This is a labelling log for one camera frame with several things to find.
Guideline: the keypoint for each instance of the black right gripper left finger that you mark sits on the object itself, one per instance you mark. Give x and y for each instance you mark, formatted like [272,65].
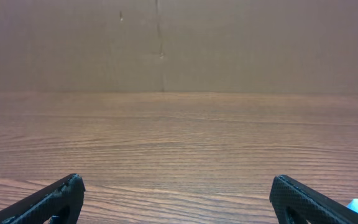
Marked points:
[60,202]

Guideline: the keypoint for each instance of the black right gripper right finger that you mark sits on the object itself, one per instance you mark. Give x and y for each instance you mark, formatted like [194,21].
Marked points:
[296,203]

